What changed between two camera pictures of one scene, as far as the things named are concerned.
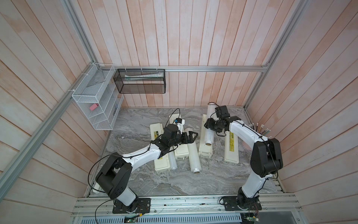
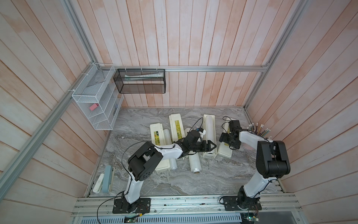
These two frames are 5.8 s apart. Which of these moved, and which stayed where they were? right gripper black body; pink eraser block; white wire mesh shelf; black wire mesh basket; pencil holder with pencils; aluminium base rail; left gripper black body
Moved: right gripper black body; left gripper black body
Stayed: pink eraser block; white wire mesh shelf; aluminium base rail; black wire mesh basket; pencil holder with pencils
